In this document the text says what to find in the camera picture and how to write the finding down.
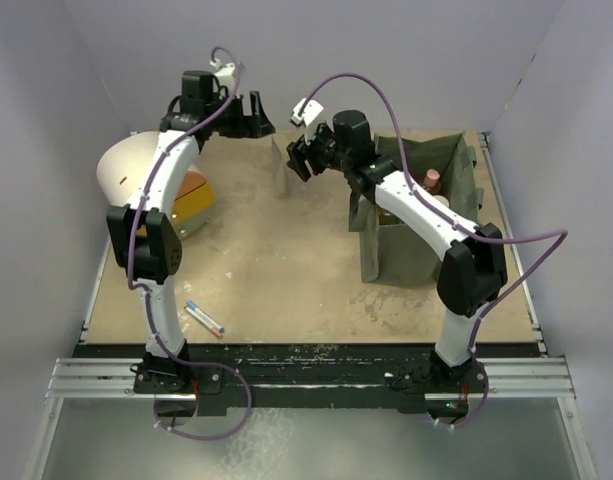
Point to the orange bottle pink cap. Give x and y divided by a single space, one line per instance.
432 182

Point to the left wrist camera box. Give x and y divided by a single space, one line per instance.
228 75

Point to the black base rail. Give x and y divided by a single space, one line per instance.
306 376

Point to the green canvas bag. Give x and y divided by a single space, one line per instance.
402 247

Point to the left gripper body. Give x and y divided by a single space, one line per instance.
224 122

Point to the silver squeeze tube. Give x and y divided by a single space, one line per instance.
280 178

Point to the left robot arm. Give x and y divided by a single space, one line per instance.
144 241

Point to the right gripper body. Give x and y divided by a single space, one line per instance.
320 153

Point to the green bottle beige cap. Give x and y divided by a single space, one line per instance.
443 200

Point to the blue capped pen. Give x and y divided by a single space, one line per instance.
204 315

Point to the orange capped pen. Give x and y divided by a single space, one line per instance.
215 331

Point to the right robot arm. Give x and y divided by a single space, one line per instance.
473 266

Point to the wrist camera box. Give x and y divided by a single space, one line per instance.
228 75
308 114

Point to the white round drawer box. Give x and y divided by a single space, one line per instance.
125 165

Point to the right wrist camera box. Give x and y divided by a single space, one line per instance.
308 114

